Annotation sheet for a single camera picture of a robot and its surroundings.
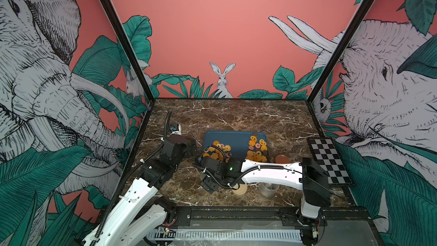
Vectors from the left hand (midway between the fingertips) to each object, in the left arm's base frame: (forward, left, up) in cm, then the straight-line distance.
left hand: (186, 139), depth 75 cm
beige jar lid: (-17, -25, -20) cm, 37 cm away
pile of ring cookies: (+4, -14, -20) cm, 25 cm away
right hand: (-13, -8, -12) cm, 19 cm away
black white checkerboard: (-4, -74, -19) cm, 77 cm away
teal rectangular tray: (+11, -26, -21) cm, 35 cm away
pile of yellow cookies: (+2, -36, -20) cm, 41 cm away
